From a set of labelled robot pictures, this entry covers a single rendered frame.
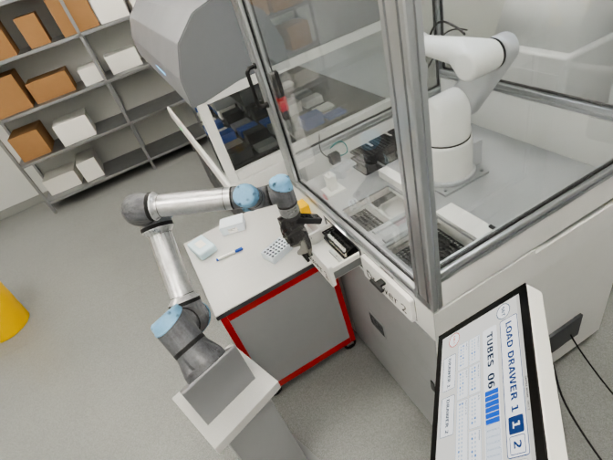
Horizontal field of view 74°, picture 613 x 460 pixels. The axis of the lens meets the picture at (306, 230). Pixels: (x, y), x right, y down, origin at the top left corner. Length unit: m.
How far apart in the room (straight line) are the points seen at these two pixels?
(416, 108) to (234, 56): 1.35
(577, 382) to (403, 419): 0.81
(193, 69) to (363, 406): 1.81
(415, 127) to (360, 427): 1.61
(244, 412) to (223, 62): 1.50
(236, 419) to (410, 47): 1.18
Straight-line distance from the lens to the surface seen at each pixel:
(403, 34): 0.84
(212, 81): 2.10
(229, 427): 1.47
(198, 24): 2.05
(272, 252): 1.89
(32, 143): 5.25
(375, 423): 2.19
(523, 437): 0.89
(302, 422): 2.27
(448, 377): 1.12
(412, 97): 0.88
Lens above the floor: 1.97
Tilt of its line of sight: 37 degrees down
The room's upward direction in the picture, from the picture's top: 18 degrees counter-clockwise
